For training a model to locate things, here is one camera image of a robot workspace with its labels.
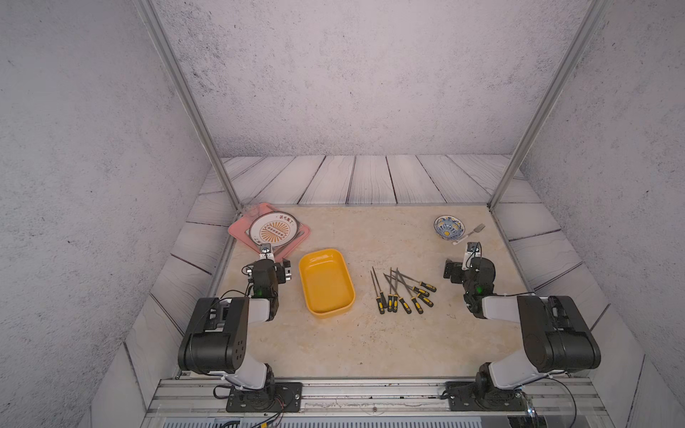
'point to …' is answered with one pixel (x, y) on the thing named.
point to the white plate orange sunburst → (274, 227)
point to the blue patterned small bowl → (449, 227)
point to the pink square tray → (240, 229)
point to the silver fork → (475, 230)
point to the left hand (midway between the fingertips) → (274, 259)
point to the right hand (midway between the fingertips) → (465, 259)
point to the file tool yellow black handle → (378, 299)
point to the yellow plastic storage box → (326, 282)
